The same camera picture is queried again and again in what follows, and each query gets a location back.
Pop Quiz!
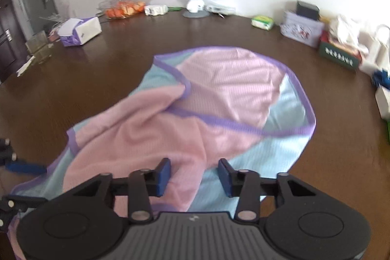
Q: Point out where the orange snack packet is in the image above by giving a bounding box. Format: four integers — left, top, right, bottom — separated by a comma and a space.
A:
105, 1, 146, 19

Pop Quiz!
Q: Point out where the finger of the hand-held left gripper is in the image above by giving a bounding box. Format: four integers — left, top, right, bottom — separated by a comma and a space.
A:
0, 194, 48, 233
0, 138, 48, 176

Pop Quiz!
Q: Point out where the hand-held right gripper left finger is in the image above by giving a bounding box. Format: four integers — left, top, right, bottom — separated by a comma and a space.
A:
73, 158, 171, 223

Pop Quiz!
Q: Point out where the pink and blue garment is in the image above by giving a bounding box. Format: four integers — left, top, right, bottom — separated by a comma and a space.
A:
8, 46, 317, 260

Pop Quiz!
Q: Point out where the white labelled container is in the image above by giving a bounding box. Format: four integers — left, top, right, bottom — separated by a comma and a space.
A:
280, 10, 325, 48

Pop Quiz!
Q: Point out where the white paper sheet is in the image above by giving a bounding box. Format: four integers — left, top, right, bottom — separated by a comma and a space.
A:
16, 56, 36, 77

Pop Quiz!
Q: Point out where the white cardboard box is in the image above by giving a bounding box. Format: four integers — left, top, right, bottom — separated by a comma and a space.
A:
375, 86, 390, 121

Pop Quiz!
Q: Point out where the dark brown door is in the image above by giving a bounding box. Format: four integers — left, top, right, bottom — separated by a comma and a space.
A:
0, 0, 27, 83

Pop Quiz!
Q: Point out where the white and purple tissue box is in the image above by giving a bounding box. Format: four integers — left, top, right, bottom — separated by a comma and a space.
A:
57, 17, 102, 47

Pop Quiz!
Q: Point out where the small black box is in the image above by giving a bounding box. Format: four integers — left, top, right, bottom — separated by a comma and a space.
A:
296, 0, 320, 20

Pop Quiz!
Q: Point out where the blue object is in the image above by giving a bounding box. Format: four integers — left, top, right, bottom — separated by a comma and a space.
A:
371, 68, 390, 89

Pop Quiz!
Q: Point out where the crumpled white tissue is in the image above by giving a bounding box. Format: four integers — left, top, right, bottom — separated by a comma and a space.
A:
328, 14, 367, 48

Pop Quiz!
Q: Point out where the white power strip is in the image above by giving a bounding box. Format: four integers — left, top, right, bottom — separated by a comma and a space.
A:
205, 5, 237, 16

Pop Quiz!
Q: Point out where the grey cabinet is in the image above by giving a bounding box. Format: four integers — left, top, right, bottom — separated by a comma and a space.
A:
15, 0, 59, 40

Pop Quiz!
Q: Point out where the white plastic bag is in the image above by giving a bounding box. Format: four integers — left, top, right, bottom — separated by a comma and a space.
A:
360, 24, 390, 75

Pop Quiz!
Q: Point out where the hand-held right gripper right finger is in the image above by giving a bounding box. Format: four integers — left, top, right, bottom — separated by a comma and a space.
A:
218, 158, 317, 223

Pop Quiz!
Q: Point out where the small white packet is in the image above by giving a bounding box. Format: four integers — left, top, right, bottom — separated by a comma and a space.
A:
144, 5, 169, 16

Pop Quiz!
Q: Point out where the green storage box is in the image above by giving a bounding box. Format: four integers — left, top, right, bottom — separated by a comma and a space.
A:
319, 31, 364, 71

